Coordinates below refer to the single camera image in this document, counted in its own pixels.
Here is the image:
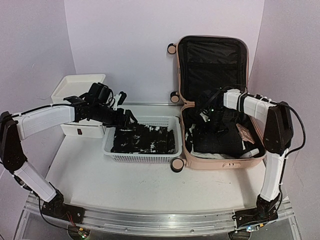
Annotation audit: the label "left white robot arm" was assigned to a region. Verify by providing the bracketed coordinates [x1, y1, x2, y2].
[0, 82, 136, 219]

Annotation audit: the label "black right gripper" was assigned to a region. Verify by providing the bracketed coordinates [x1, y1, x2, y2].
[195, 106, 229, 144]

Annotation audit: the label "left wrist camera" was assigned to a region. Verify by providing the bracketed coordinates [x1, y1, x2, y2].
[112, 91, 127, 111]

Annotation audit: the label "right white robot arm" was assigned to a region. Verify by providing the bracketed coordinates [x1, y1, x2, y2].
[195, 87, 306, 202]

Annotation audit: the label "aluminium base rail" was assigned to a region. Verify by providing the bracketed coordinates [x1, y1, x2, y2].
[14, 194, 302, 240]

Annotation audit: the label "black white patterned garment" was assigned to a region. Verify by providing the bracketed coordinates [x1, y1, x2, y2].
[111, 123, 176, 155]

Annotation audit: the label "white tube bottle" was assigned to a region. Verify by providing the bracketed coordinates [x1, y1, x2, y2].
[240, 148, 260, 159]

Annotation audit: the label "white drawer cabinet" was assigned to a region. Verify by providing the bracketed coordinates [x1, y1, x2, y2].
[50, 73, 108, 139]

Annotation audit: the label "pink hard-shell suitcase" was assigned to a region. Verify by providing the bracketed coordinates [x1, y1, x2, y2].
[167, 35, 266, 173]

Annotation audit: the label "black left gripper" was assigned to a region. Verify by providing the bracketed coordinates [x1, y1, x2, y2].
[92, 103, 138, 128]

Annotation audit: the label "white perforated plastic basket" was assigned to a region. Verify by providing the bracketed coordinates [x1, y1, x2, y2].
[102, 115, 183, 164]

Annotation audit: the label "dark jeans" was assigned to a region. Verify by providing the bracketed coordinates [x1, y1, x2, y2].
[192, 121, 244, 157]

